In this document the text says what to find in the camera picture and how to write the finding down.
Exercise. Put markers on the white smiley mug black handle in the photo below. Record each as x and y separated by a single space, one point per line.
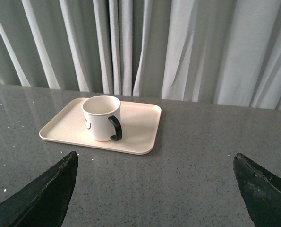
103 118

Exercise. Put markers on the grey pleated curtain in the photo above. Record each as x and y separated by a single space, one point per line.
213 51

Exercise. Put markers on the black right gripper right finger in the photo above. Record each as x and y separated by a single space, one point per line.
260 190

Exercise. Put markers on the cream rectangular tray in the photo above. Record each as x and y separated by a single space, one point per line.
139 123

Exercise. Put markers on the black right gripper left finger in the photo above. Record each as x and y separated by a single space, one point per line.
44 201

